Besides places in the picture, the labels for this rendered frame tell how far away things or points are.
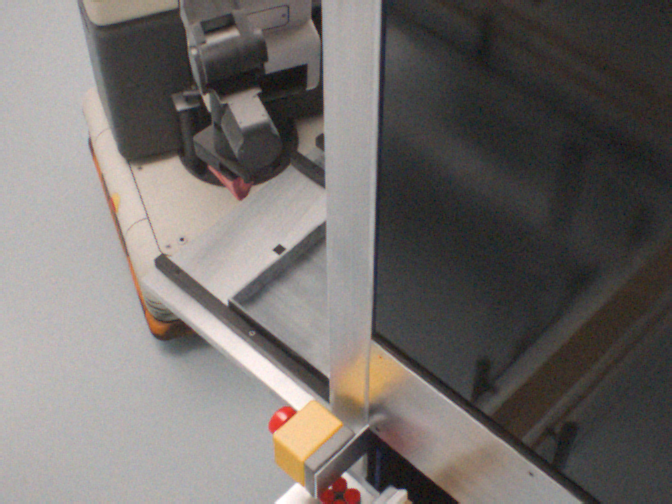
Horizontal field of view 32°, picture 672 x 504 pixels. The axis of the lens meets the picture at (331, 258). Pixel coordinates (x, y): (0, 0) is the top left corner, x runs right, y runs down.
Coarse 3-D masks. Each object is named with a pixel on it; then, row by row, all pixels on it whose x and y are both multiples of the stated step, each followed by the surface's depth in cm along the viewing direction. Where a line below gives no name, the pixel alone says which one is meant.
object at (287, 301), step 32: (320, 224) 176; (288, 256) 174; (320, 256) 176; (256, 288) 172; (288, 288) 173; (320, 288) 173; (256, 320) 165; (288, 320) 169; (320, 320) 169; (288, 352) 164; (320, 352) 166
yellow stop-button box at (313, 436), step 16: (304, 416) 142; (320, 416) 142; (288, 432) 141; (304, 432) 141; (320, 432) 141; (336, 432) 141; (352, 432) 141; (288, 448) 140; (304, 448) 140; (320, 448) 140; (336, 448) 140; (288, 464) 143; (304, 464) 139; (320, 464) 138; (304, 480) 142
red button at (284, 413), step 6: (282, 408) 145; (288, 408) 145; (276, 414) 145; (282, 414) 144; (288, 414) 144; (294, 414) 145; (270, 420) 145; (276, 420) 144; (282, 420) 144; (270, 426) 145; (276, 426) 144
